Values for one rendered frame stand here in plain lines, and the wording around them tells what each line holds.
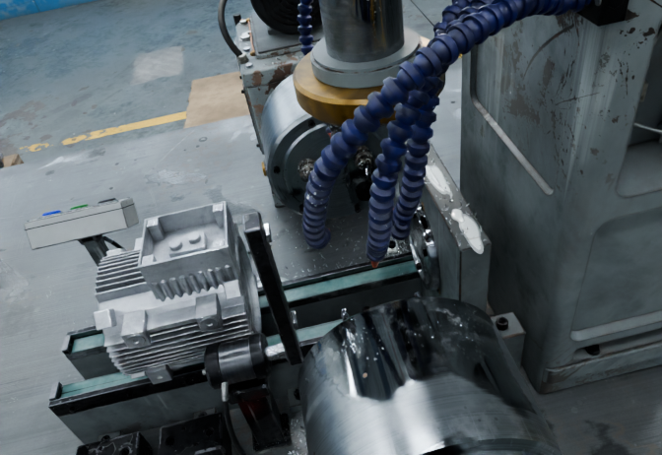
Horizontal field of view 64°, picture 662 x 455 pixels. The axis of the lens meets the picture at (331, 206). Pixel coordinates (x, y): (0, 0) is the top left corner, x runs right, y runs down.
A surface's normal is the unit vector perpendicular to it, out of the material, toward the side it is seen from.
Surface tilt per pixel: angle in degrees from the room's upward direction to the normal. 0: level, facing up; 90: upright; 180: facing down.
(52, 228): 58
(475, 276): 90
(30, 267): 0
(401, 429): 13
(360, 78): 90
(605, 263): 90
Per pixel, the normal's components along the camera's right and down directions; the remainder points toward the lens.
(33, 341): -0.15, -0.75
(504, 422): 0.33, -0.77
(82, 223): 0.07, 0.12
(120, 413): 0.18, 0.62
